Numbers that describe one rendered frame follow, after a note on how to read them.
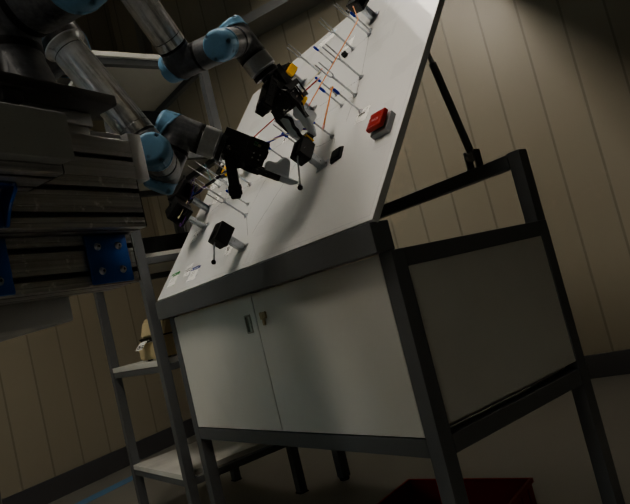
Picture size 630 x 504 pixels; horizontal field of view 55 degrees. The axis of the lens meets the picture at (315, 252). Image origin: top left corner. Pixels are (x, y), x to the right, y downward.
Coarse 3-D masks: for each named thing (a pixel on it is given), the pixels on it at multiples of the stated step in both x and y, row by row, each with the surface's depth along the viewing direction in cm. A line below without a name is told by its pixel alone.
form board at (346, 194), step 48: (384, 0) 187; (432, 0) 157; (336, 48) 201; (384, 48) 167; (336, 96) 177; (384, 96) 150; (288, 144) 190; (336, 144) 159; (384, 144) 137; (288, 192) 168; (336, 192) 144; (384, 192) 127; (240, 240) 179; (288, 240) 152; (192, 288) 193
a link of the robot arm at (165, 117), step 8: (160, 112) 141; (168, 112) 141; (160, 120) 140; (168, 120) 140; (176, 120) 141; (184, 120) 141; (192, 120) 142; (160, 128) 140; (168, 128) 140; (176, 128) 140; (184, 128) 141; (192, 128) 141; (200, 128) 142; (168, 136) 140; (176, 136) 140; (184, 136) 141; (192, 136) 141; (200, 136) 141; (176, 144) 140; (184, 144) 141; (192, 144) 142; (192, 152) 145
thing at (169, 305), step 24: (336, 240) 132; (360, 240) 126; (384, 240) 124; (264, 264) 156; (288, 264) 147; (312, 264) 140; (336, 264) 133; (216, 288) 178; (240, 288) 167; (264, 288) 162; (168, 312) 207
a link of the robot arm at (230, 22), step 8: (232, 16) 153; (224, 24) 151; (232, 24) 151; (240, 24) 152; (248, 32) 152; (248, 40) 151; (256, 40) 154; (248, 48) 152; (256, 48) 153; (264, 48) 155; (248, 56) 153
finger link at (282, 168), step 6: (270, 162) 146; (282, 162) 146; (288, 162) 146; (270, 168) 146; (276, 168) 146; (282, 168) 146; (288, 168) 147; (282, 174) 147; (288, 174) 147; (282, 180) 146; (288, 180) 147; (294, 180) 148
